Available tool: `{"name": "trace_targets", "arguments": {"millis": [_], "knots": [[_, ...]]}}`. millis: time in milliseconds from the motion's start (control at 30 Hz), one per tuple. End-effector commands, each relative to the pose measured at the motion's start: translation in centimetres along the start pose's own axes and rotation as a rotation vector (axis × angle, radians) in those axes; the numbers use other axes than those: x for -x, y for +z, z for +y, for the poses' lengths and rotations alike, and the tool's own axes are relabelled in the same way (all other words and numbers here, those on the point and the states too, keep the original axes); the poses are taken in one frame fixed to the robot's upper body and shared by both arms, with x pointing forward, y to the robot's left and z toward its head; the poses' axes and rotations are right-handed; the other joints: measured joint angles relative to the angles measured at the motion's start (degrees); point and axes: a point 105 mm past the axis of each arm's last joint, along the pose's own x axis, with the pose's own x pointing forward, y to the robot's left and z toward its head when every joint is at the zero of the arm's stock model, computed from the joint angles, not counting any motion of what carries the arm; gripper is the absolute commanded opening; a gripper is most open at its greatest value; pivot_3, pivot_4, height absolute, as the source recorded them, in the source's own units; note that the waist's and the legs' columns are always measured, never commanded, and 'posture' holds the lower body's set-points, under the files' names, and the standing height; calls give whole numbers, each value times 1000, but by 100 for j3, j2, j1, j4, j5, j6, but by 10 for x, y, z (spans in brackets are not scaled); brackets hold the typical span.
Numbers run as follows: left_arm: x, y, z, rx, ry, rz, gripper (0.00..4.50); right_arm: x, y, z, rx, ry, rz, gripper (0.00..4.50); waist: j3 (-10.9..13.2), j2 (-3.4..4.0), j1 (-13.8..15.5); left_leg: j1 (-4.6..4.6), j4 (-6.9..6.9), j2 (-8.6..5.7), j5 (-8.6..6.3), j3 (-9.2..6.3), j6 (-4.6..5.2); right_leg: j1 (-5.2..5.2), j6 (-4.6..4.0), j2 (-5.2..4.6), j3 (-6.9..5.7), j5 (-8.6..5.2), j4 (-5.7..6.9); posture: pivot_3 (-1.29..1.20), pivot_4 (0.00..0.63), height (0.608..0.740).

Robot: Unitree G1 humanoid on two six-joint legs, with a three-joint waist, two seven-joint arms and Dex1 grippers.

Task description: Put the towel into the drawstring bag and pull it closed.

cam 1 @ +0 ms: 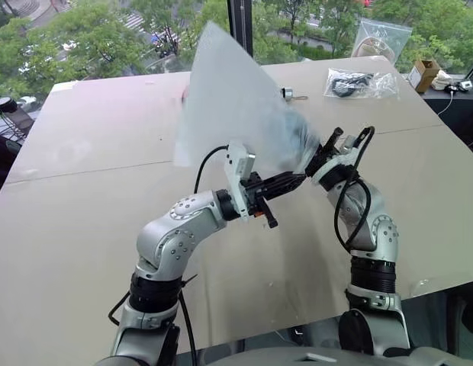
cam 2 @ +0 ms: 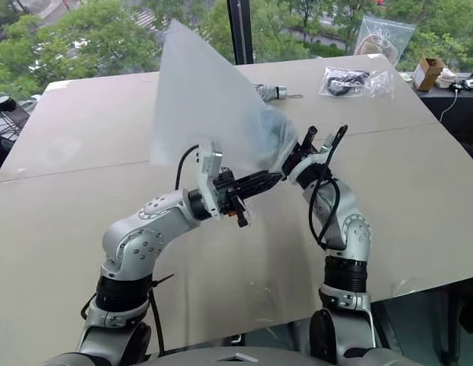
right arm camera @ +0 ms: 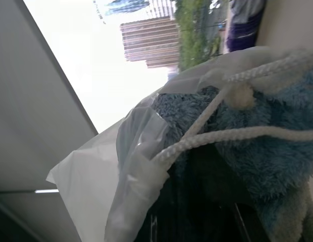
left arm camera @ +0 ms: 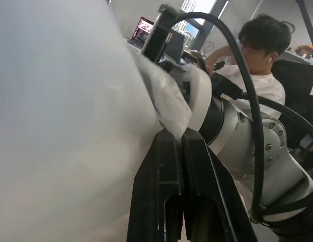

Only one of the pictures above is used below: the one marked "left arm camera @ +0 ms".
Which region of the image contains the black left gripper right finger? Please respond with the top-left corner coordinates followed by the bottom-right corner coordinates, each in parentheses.
top-left (181, 127), bottom-right (258, 242)

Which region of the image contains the brown clutter on desk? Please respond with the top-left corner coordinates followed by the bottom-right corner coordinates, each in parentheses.
top-left (296, 44), bottom-right (313, 59)

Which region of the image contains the person in white t-shirt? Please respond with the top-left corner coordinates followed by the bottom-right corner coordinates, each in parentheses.
top-left (203, 14), bottom-right (296, 119)

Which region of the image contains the dark monitor back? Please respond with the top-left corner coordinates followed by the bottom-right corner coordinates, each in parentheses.
top-left (163, 32), bottom-right (186, 62)

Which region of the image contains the black cable with plug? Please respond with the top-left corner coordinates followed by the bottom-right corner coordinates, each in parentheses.
top-left (210, 71), bottom-right (313, 136)

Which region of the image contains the black looping arm cable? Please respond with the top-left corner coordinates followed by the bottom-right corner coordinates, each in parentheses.
top-left (168, 11), bottom-right (313, 225)

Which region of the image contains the black office chair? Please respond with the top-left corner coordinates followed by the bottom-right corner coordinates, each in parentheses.
top-left (271, 59), bottom-right (313, 152)

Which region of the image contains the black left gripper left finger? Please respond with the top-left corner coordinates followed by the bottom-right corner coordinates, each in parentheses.
top-left (126, 128), bottom-right (184, 242)

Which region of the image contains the open laptop with lit screen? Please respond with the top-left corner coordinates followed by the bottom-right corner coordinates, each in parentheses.
top-left (126, 16), bottom-right (156, 49)

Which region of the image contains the translucent white drawstring bag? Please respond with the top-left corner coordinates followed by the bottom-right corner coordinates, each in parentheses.
top-left (0, 0), bottom-right (193, 242)

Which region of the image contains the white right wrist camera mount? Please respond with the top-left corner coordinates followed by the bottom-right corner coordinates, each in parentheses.
top-left (182, 68), bottom-right (213, 132)

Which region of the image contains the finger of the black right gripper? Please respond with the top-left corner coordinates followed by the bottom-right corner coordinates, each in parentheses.
top-left (142, 5), bottom-right (178, 63)

